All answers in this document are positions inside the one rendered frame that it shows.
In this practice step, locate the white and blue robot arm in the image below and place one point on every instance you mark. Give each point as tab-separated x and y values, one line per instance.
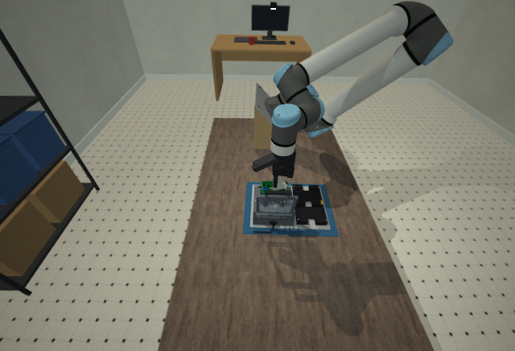
426	37

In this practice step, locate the green circuit board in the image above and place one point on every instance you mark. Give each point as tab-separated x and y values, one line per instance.
268	185

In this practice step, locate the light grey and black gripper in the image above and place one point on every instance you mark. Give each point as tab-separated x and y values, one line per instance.
285	167

